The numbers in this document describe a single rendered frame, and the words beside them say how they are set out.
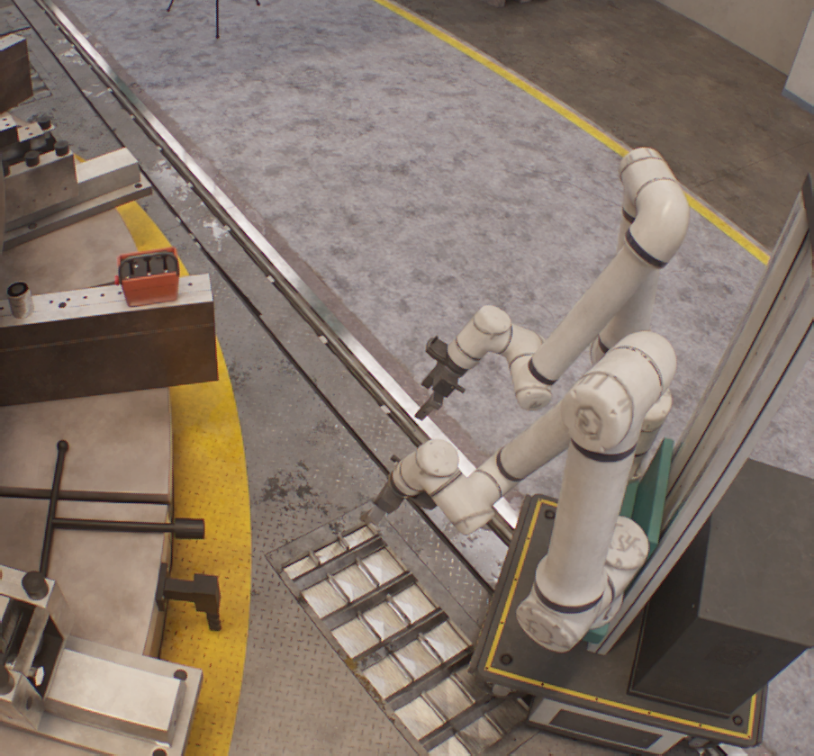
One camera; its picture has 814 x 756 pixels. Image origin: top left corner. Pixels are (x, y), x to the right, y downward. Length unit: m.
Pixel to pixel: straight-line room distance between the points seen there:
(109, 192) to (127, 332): 1.19
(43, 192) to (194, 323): 1.14
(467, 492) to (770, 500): 0.93
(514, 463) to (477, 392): 1.63
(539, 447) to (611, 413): 0.44
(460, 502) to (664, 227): 0.73
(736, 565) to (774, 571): 0.12
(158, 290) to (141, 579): 0.89
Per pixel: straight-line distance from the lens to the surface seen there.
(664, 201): 1.80
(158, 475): 2.68
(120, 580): 2.49
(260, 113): 5.04
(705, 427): 2.03
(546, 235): 4.29
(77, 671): 2.23
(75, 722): 2.29
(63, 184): 3.56
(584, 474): 1.41
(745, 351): 1.86
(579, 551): 1.56
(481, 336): 2.07
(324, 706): 2.62
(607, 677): 2.46
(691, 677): 2.32
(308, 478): 3.04
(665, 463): 2.12
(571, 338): 1.94
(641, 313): 2.12
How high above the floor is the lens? 2.47
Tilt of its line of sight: 45 degrees down
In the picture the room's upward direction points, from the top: 9 degrees clockwise
